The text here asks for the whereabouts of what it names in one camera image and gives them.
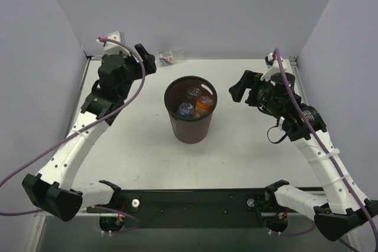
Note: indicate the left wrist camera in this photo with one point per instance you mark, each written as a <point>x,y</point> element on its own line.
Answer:
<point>111,48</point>

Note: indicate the clear plastic bottle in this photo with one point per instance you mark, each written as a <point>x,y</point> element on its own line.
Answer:
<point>192,94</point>

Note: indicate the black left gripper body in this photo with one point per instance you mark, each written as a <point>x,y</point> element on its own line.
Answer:
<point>137,65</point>

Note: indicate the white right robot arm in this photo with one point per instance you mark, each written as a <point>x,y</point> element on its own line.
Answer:
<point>344,206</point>

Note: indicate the blue label plastic bottle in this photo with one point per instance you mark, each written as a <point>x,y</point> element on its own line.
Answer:
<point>185,110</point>

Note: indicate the orange label plastic bottle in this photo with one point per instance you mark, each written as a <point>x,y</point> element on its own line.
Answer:
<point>203,106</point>

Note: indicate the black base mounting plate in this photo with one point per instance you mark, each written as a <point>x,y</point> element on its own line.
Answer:
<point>199,208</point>

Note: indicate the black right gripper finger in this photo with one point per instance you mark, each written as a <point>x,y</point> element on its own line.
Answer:
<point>253,97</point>
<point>247,81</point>

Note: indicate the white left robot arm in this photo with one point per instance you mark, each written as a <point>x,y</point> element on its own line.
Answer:
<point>50,189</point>

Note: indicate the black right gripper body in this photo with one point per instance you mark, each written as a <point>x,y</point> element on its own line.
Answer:
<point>250,85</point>

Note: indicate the brown plastic waste bin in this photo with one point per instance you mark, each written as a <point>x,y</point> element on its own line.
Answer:
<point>188,130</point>

